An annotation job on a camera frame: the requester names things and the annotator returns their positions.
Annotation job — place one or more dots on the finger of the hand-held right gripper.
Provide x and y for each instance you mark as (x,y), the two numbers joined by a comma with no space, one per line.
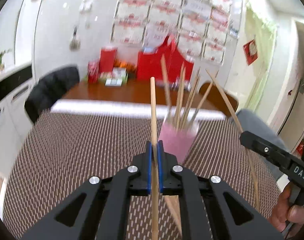
(261,147)

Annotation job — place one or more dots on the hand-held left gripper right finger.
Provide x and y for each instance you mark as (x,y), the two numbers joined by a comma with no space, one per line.
(160,167)

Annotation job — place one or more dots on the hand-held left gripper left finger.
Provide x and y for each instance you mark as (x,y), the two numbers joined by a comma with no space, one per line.
(149,167)

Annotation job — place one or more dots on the pink cup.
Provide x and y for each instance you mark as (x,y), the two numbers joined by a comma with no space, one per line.
(177,142)

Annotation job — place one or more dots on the light wooden chopstick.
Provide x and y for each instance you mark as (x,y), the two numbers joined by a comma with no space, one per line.
(154,120)
(174,213)
(224,100)

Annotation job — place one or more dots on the bunch of wooden chopsticks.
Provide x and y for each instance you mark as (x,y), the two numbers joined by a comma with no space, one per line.
(179,105)

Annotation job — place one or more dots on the person's right hand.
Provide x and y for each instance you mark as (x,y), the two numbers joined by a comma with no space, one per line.
(296,217)

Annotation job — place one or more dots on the brown wooden chair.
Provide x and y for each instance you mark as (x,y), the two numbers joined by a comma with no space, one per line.
(232,102)

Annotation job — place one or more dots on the brown polka dot tablecloth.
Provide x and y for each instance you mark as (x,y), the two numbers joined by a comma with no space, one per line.
(79,155)

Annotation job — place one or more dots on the green sheer curtain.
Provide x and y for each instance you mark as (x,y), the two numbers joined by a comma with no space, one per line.
(263,67)

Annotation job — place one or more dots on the green and white box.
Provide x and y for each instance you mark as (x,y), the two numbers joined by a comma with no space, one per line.
(117,74)

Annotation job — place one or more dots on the red gift bags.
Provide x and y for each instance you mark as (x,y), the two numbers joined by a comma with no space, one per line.
(147,65)

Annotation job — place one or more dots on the orange snack packets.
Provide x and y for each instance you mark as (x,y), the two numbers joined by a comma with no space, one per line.
(125,66)

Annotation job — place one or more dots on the red soda cans pack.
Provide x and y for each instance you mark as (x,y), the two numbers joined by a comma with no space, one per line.
(93,71)

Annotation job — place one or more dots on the small red box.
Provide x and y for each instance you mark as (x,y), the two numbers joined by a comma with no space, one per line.
(107,60)

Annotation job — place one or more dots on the hanging silver ornament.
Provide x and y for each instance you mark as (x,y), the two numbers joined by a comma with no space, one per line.
(74,43)

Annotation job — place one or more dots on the white and black sideboard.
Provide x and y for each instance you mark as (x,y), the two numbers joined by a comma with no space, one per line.
(7,110)

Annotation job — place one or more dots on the red diamond wall hanging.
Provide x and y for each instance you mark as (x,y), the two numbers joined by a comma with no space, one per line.
(250,51)

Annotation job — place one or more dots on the small wall photo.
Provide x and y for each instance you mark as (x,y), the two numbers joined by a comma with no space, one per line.
(233,33)

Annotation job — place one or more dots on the wall of award certificates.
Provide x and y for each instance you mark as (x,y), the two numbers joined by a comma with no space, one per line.
(132,25)

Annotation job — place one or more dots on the white light switch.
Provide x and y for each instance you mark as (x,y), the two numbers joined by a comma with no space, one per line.
(85,6)

